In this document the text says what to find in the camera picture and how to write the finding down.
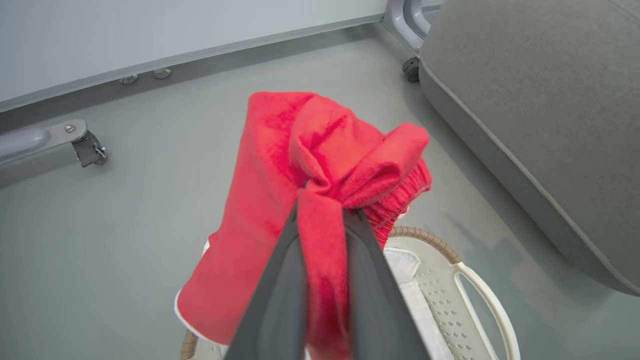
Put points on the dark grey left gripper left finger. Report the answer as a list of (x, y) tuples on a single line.
[(277, 310)]

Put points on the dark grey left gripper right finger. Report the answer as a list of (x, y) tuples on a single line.
[(377, 310)]

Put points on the red cloth garment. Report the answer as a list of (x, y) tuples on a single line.
[(265, 200)]

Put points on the grey upholstered seat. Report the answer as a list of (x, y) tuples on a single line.
[(540, 125)]

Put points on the black caster wheel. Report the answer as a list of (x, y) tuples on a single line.
[(411, 69)]

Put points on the round grey floor foot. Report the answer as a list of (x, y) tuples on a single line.
[(162, 73), (128, 79)]

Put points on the grey curved partition foot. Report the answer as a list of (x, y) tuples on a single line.
[(407, 20)]

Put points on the grey partition foot bar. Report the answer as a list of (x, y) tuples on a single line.
[(35, 142)]

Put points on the metal caster bracket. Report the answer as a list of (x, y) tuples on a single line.
[(90, 149)]

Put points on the white partition panel grey frame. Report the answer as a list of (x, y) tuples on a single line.
[(175, 30)]

